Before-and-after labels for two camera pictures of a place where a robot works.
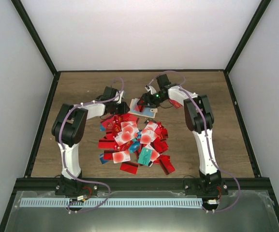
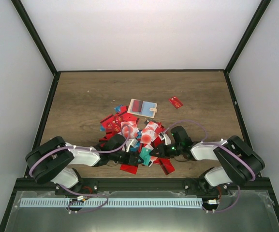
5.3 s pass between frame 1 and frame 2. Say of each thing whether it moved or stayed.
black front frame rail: stayed
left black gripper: moved
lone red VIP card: stayed
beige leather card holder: stayed
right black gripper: moved
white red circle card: stayed
